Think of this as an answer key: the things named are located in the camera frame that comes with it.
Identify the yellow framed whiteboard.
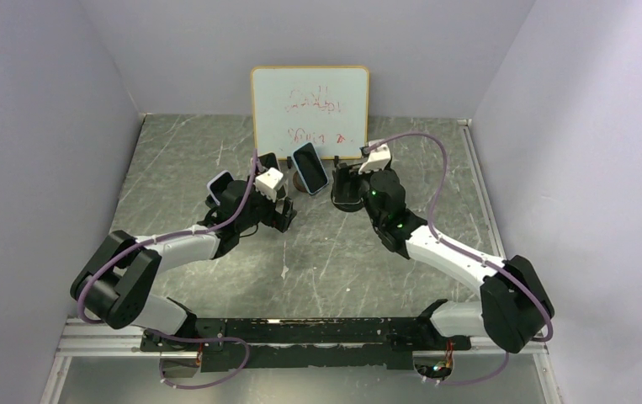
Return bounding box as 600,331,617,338
250,66,370,159

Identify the black round phone stand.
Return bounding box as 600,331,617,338
331,162,370,212

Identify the lilac case phone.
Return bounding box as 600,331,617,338
205,170,234,206

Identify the blue case phone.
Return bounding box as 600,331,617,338
291,142,329,195

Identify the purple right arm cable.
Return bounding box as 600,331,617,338
360,131,554,387

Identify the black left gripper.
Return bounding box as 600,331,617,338
236,173,295,231

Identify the wooden round phone stand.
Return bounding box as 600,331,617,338
292,171,310,194

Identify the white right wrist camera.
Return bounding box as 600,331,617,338
358,143,392,175

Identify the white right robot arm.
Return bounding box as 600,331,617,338
331,163,554,354

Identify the beige pink case phone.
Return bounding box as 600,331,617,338
256,152,279,175

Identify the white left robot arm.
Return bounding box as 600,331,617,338
71,174,296,350

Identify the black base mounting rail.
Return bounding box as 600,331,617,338
56,315,548,375

